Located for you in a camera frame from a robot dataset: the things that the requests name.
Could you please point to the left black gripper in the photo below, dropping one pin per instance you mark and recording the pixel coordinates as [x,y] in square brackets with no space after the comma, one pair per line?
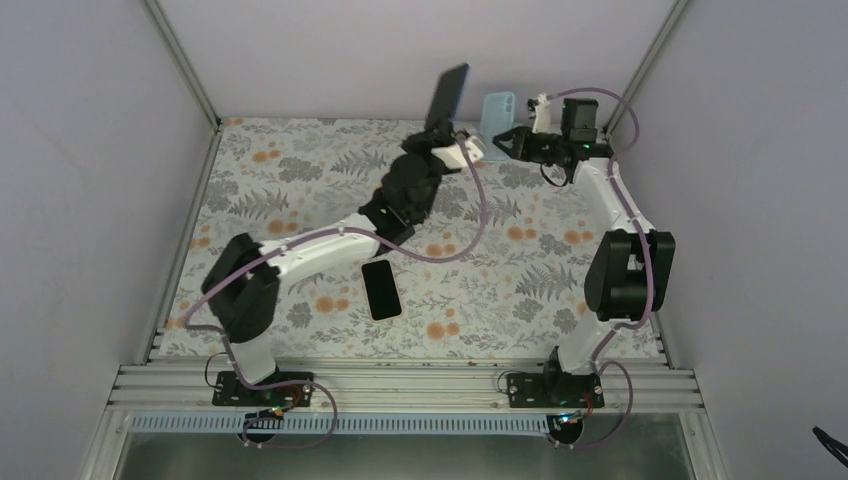
[426,141]

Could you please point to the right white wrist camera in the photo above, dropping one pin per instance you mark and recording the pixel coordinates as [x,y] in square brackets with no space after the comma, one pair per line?
[539,113]

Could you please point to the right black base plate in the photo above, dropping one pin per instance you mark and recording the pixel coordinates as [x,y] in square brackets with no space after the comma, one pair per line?
[535,390]

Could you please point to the black phone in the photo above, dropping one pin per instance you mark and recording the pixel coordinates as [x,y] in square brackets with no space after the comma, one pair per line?
[381,291]

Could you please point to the light blue cased phone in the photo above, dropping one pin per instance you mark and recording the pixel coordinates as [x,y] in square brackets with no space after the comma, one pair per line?
[446,98]

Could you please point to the light blue phone case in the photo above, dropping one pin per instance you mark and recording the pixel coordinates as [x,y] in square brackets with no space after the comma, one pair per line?
[497,116]

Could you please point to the aluminium rail frame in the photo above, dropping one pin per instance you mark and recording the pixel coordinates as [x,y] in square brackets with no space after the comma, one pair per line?
[359,387]

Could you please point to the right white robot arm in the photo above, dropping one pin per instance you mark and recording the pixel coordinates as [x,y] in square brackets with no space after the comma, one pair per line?
[629,274]

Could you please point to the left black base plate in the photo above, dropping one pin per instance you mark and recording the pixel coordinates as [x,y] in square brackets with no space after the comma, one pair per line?
[281,390]

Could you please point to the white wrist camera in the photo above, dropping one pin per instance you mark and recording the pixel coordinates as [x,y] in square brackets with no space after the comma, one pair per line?
[539,113]
[462,152]

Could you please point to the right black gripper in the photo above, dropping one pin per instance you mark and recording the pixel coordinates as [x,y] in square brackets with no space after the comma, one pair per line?
[521,148]

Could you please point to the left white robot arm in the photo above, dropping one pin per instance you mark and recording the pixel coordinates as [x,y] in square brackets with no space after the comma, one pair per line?
[243,285]

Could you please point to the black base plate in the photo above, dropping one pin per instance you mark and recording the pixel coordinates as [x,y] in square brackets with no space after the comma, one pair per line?
[535,390]
[281,390]

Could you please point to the white slotted cable duct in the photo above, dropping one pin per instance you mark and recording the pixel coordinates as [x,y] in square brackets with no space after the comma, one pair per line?
[344,424]

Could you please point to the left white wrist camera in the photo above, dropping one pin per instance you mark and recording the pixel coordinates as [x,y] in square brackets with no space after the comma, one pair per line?
[462,152]

